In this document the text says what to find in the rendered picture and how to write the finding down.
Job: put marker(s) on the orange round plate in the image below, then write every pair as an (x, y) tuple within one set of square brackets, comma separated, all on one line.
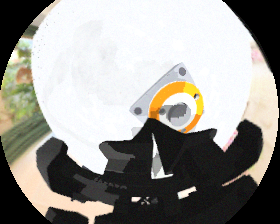
[(173, 93)]

